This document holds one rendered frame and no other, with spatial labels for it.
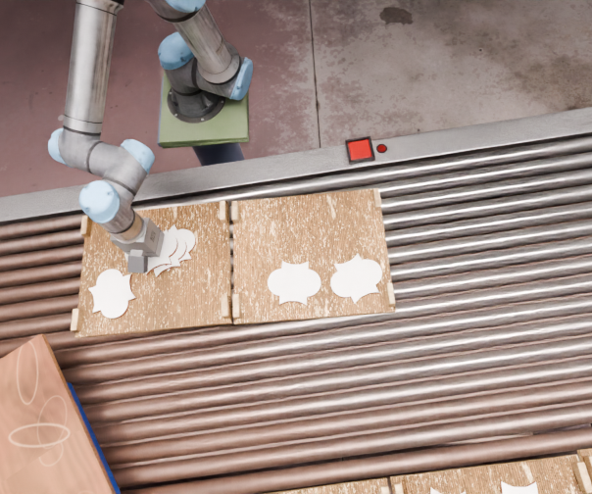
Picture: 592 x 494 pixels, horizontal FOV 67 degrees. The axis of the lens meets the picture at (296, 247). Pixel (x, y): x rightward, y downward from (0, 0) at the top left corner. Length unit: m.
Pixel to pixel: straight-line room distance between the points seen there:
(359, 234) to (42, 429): 0.87
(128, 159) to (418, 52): 2.16
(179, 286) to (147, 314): 0.11
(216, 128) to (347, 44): 1.59
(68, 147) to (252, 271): 0.52
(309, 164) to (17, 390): 0.93
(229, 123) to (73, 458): 0.99
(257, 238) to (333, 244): 0.21
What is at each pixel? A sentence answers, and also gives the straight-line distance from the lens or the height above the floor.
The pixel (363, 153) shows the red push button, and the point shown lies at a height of 0.93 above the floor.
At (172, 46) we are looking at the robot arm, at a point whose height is 1.13.
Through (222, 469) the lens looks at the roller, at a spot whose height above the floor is 0.92.
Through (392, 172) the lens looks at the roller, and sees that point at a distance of 1.33.
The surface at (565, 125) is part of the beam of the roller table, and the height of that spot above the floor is 0.91.
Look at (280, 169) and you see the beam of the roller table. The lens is 1.34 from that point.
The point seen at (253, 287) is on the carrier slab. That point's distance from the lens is 1.19.
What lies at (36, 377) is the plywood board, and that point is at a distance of 1.22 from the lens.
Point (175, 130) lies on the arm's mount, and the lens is 1.51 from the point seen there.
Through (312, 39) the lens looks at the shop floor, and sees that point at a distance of 2.95.
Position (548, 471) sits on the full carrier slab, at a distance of 1.22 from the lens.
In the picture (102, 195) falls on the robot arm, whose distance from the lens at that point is 0.98.
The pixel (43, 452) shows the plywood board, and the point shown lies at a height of 1.04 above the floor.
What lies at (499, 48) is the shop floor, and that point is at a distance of 3.02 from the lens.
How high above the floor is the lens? 2.06
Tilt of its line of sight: 69 degrees down
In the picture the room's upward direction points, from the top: 12 degrees counter-clockwise
